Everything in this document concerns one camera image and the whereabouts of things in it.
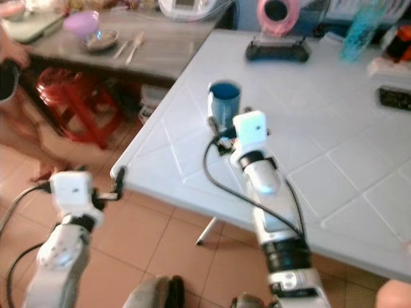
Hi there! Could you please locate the small metal dish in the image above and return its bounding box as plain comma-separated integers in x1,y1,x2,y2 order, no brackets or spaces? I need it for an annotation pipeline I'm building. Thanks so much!
84,30,121,54

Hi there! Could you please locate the green tray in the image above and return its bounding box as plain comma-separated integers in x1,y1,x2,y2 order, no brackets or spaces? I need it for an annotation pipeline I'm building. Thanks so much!
0,13,66,46

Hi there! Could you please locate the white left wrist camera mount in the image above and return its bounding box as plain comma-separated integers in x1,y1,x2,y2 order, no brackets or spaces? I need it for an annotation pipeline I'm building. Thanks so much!
49,170,98,213

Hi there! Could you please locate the person's bare knee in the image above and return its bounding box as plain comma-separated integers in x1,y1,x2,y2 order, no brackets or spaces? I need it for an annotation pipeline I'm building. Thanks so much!
375,278,411,308

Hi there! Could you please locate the person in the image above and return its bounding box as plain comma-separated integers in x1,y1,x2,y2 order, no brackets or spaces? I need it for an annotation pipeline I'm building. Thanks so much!
0,26,66,184

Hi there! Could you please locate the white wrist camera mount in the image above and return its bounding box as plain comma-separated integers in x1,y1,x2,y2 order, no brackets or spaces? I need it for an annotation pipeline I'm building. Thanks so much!
49,170,98,213
232,110,270,156

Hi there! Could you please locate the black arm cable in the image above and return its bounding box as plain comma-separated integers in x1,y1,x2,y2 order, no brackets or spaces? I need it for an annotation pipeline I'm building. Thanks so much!
202,128,308,239
0,182,53,308

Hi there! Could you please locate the black fan base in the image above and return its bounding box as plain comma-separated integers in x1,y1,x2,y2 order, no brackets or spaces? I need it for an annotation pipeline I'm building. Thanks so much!
244,37,310,64

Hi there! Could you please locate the blue cup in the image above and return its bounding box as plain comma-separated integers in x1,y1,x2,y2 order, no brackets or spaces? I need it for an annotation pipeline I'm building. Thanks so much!
207,81,242,130

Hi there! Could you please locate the black remote control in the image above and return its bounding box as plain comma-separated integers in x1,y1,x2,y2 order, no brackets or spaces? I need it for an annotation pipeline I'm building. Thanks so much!
377,86,411,112

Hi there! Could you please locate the red plastic stool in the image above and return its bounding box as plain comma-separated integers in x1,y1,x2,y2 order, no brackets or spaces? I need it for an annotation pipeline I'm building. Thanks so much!
36,67,124,150

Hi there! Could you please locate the purple plastic bowl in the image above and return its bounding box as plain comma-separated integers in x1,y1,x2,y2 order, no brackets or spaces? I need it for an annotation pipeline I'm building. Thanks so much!
62,10,101,40

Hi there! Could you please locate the small white box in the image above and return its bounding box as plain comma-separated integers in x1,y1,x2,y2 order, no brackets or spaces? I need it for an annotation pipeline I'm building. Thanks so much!
367,56,411,79

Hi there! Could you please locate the pink round fan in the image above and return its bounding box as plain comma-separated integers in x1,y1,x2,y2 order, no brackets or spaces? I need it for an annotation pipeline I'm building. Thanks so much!
256,0,301,37

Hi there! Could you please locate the red and black bottle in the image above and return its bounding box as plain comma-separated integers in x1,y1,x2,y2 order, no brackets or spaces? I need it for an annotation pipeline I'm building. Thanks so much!
381,24,411,63

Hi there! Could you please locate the grey left robot foot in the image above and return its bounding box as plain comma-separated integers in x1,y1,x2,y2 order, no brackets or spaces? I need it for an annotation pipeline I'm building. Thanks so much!
121,275,185,308

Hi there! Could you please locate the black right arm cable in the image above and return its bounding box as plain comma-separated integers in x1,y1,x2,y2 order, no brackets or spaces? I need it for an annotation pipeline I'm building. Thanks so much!
202,128,308,239

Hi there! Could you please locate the brown side table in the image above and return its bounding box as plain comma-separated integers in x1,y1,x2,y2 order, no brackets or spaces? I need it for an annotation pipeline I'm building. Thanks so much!
22,9,235,87

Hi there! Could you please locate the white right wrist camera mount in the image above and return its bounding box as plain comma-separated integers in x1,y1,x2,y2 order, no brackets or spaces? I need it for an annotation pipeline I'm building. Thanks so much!
232,110,270,156

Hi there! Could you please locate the pale fork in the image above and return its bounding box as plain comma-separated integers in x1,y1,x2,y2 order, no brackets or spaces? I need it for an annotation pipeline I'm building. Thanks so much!
112,40,130,61

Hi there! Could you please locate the white table leg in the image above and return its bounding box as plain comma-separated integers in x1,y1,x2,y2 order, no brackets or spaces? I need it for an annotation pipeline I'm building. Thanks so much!
195,216,220,246

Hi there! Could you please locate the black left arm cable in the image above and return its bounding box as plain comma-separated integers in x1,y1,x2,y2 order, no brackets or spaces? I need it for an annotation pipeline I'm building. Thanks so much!
0,182,53,308

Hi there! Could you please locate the pale spoon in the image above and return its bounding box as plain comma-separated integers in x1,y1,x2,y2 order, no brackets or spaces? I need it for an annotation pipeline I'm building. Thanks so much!
125,31,146,65

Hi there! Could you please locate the grey robot foot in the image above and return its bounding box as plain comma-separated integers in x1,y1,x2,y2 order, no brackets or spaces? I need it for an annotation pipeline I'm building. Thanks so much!
227,292,265,308
121,275,185,308

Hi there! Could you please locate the white rice cooker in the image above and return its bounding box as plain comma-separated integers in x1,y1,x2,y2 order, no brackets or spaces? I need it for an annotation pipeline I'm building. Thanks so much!
157,0,233,22

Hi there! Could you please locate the white plastic bucket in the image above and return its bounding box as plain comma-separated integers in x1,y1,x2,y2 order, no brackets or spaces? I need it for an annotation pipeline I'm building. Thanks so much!
138,83,172,124

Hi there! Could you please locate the black pot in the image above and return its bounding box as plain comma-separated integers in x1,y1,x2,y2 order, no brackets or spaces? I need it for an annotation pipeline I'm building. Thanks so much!
0,58,21,104

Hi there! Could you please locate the teal see-through tumbler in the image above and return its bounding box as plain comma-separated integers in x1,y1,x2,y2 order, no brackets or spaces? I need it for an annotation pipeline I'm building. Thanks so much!
339,0,390,64

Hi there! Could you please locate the grey right robot foot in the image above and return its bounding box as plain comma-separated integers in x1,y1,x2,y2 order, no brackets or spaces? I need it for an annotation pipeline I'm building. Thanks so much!
227,292,265,308

